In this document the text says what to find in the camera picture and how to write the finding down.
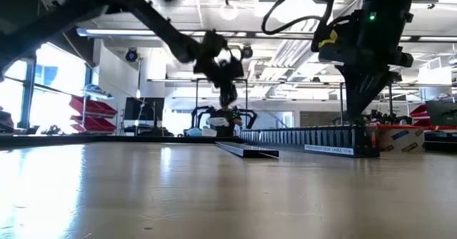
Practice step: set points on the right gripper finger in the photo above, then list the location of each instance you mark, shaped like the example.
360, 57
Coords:
371, 89
346, 85

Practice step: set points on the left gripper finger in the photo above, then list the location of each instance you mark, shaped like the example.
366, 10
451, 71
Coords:
160, 25

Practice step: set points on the black raceway lid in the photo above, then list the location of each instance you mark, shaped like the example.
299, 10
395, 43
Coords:
246, 149

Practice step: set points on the thin metal pole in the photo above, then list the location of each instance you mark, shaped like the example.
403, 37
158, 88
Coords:
341, 103

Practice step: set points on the black ceiling spotlight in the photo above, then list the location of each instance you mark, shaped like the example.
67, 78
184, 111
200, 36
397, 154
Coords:
131, 55
247, 52

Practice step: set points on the long ceiling light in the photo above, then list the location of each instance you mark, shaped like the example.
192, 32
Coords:
118, 32
435, 38

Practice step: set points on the red storage bins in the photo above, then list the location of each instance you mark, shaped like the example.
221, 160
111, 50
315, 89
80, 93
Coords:
419, 115

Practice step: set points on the red workbench top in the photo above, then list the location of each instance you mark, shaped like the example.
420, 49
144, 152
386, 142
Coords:
410, 127

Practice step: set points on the cardboard box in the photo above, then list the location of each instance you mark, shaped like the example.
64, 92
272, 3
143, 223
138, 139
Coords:
400, 141

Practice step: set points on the white hanging board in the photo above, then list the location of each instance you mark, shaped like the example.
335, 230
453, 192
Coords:
433, 75

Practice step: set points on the round pendant lamp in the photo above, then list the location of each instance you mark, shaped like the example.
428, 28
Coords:
228, 12

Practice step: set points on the black equipment case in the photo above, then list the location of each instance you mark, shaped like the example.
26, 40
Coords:
442, 114

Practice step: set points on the black monitor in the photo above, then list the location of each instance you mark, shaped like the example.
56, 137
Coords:
143, 108

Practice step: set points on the red bin rack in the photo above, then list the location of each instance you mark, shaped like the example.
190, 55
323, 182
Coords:
93, 107

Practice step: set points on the background black robot arms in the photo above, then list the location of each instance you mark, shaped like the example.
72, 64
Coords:
225, 121

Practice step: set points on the black camera stand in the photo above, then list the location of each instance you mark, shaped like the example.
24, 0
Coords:
391, 100

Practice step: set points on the blue window post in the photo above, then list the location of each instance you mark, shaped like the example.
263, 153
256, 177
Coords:
28, 100

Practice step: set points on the black aluminium table frame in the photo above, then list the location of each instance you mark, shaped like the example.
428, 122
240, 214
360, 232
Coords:
107, 139

